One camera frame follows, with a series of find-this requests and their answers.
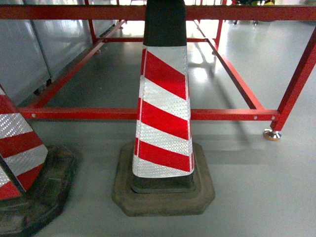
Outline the red white striped traffic cone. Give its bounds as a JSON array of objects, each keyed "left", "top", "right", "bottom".
[{"left": 112, "top": 0, "right": 215, "bottom": 217}]

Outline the grey metal cabinet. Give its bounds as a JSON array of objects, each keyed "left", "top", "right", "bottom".
[{"left": 0, "top": 0, "right": 119, "bottom": 107}]

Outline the red metal table frame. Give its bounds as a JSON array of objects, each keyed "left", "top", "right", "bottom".
[{"left": 0, "top": 3, "right": 316, "bottom": 140}]

